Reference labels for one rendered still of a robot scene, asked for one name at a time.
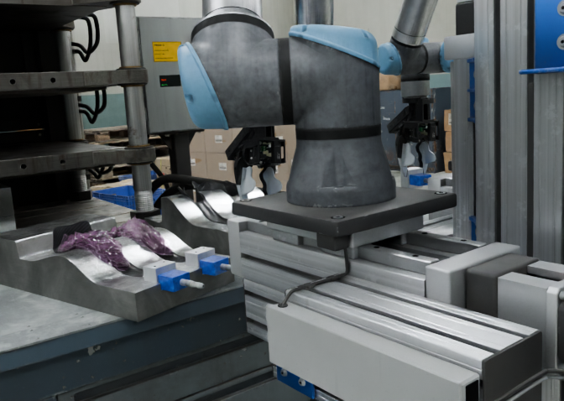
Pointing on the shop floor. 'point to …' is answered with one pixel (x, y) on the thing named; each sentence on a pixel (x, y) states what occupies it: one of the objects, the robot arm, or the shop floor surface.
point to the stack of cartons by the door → (447, 138)
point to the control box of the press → (167, 87)
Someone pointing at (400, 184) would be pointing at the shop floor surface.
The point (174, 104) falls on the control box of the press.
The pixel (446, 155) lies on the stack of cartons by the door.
